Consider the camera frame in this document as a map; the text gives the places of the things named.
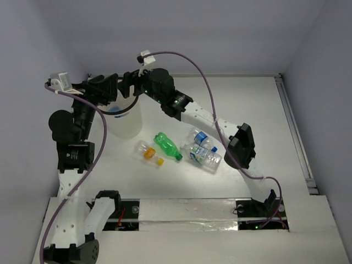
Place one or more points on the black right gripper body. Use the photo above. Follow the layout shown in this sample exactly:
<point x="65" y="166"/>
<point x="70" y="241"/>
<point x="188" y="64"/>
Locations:
<point x="142" y="84"/>

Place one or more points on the green plastic bottle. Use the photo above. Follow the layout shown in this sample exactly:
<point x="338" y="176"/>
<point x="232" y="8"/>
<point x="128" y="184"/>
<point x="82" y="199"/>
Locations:
<point x="167" y="146"/>

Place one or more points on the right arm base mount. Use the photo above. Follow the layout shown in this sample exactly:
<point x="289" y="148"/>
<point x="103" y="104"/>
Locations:
<point x="252" y="215"/>

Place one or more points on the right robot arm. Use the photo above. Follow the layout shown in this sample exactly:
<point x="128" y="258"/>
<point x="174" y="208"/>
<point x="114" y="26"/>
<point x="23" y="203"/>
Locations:
<point x="239" y="143"/>

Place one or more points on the orange label yellow cap bottle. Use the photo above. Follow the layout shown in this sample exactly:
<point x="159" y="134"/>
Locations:
<point x="147" y="152"/>

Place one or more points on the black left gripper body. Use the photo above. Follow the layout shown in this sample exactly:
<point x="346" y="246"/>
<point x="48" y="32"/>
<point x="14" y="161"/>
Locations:
<point x="97" y="89"/>

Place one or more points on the green white label bottle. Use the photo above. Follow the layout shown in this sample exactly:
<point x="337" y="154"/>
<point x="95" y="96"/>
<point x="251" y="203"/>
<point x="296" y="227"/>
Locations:
<point x="201" y="157"/>

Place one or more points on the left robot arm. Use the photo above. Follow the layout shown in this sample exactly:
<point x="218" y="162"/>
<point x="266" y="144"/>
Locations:
<point x="80" y="135"/>

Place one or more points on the aluminium rail at table edge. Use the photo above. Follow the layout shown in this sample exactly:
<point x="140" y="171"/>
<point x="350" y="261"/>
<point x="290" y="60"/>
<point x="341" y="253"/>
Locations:
<point x="300" y="151"/>

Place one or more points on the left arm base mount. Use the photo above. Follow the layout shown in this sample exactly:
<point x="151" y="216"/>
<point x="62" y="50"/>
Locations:
<point x="127" y="219"/>

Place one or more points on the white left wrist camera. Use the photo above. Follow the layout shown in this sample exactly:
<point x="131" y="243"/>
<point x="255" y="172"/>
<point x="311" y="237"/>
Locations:
<point x="60" y="82"/>

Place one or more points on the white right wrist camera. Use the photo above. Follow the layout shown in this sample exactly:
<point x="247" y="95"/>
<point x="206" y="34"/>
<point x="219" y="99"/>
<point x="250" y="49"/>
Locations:
<point x="146" y="60"/>

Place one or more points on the small blue label bottle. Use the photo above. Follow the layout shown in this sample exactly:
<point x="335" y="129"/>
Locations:
<point x="199" y="137"/>

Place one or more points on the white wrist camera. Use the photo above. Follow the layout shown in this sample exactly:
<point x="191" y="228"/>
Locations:
<point x="60" y="82"/>
<point x="146" y="60"/>

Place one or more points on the white bin with black rim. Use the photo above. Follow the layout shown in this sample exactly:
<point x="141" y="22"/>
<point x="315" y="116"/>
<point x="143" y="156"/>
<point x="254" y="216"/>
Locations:
<point x="126" y="125"/>

